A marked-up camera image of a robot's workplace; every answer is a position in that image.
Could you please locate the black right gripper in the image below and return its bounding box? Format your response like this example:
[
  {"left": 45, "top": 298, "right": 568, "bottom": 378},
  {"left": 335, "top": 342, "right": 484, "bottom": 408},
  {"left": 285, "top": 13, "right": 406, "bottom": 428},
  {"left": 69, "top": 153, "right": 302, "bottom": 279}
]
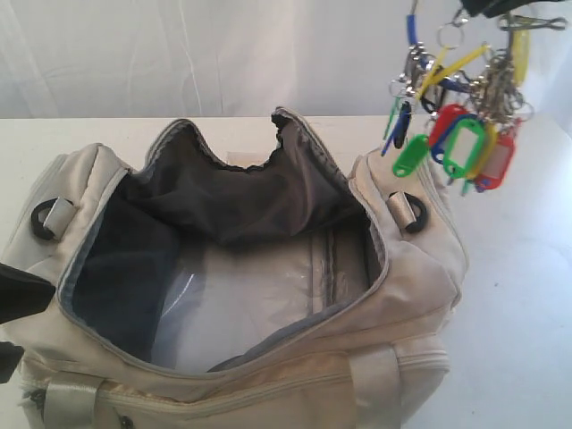
[{"left": 460, "top": 0, "right": 532, "bottom": 18}]

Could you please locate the colourful key tag bunch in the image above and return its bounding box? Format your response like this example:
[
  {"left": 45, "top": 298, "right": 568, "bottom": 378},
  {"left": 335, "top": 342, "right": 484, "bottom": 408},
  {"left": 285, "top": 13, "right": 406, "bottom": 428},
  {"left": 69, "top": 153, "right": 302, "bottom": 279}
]
[{"left": 381, "top": 2, "right": 570, "bottom": 193}]

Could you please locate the beige fabric duffel bag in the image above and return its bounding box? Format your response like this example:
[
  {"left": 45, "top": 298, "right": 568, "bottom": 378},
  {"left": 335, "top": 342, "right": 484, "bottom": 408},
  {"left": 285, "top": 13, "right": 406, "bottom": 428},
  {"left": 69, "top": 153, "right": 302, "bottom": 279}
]
[{"left": 1, "top": 107, "right": 467, "bottom": 428}]

